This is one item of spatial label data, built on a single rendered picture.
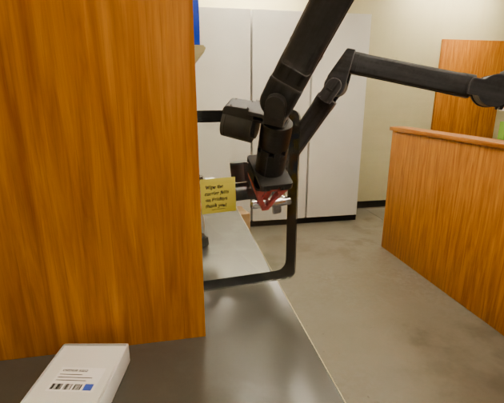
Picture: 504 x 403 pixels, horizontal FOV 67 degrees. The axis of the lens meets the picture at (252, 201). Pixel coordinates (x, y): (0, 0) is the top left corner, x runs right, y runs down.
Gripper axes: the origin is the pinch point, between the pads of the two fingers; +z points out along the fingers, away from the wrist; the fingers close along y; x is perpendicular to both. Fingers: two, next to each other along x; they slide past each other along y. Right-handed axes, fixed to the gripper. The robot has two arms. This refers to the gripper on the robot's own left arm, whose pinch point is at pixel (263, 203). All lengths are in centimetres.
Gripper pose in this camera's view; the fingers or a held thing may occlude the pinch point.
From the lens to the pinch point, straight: 80.7
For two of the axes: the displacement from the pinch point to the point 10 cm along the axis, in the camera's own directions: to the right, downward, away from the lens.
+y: 2.7, 6.5, -7.1
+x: 9.6, -1.0, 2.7
